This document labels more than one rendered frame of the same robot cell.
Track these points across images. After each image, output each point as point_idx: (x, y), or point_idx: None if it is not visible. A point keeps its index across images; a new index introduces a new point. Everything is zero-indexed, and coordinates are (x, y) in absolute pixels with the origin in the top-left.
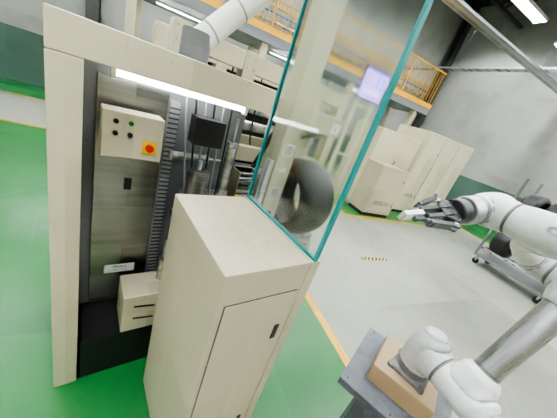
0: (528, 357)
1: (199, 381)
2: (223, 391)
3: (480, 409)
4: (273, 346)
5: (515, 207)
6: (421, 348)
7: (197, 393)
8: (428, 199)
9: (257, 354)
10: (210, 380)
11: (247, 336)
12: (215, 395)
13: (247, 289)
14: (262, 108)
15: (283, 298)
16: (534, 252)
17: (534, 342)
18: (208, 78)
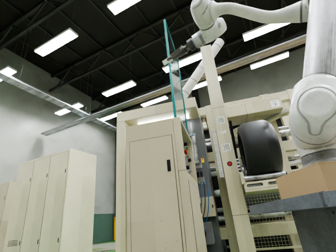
0: (317, 37)
1: (128, 194)
2: (148, 217)
3: (293, 99)
4: (175, 181)
5: None
6: (290, 127)
7: (130, 207)
8: None
9: (164, 185)
10: (134, 196)
11: (148, 164)
12: (142, 217)
13: (138, 132)
14: (187, 106)
15: (163, 140)
16: (202, 19)
17: (310, 28)
18: (160, 107)
